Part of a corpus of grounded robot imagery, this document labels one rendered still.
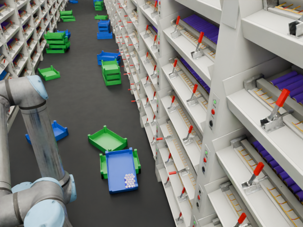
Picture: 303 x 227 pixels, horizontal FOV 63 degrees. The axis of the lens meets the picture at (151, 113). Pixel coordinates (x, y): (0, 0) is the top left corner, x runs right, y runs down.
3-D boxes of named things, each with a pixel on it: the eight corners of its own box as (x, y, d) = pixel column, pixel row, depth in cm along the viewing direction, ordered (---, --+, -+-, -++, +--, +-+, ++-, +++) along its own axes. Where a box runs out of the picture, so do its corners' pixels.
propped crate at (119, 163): (137, 189, 177) (138, 186, 170) (109, 194, 174) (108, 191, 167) (131, 151, 193) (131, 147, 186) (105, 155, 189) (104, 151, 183)
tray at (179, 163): (195, 211, 108) (189, 200, 102) (162, 130, 157) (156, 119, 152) (237, 193, 107) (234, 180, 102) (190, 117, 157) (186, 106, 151)
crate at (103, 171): (101, 179, 185) (100, 171, 180) (100, 161, 201) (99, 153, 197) (140, 173, 190) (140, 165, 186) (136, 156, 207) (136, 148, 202)
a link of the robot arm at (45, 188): (17, 182, 73) (16, 210, 62) (58, 170, 77) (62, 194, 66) (26, 206, 76) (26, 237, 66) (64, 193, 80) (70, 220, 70)
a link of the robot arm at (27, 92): (45, 198, 143) (4, 75, 110) (75, 188, 150) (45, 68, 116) (47, 217, 131) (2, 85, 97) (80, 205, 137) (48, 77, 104)
